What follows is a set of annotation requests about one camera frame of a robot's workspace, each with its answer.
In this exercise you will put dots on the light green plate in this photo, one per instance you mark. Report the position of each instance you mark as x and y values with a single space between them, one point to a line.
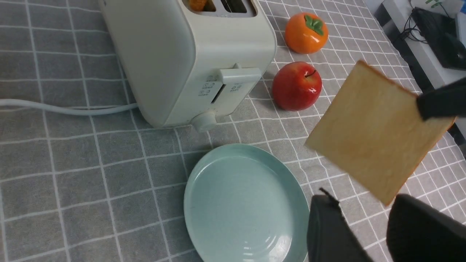
242 204

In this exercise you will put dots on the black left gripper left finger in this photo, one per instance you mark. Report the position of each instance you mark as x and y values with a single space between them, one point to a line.
329 237

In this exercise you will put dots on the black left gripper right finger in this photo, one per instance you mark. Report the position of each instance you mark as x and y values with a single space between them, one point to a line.
416 232

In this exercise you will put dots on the white two-slot toaster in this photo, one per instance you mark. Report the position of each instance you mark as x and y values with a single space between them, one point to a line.
188 65

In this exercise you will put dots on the grey checked tablecloth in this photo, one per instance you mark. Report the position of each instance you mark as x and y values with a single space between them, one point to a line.
110 188

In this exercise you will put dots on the orange persimmon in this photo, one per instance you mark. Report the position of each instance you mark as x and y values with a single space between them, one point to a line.
306 33

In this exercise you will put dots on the red apple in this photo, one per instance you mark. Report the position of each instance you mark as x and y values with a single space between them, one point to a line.
296 86

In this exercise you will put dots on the white side table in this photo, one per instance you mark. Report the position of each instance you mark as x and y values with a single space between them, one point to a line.
428 72

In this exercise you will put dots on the black device on side table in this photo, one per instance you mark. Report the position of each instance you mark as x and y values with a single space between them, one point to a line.
440 34

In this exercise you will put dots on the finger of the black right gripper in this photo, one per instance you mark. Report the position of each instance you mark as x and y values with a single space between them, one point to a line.
445 102

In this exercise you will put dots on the toasted bread slice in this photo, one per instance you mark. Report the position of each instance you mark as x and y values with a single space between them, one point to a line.
197 5
373 131

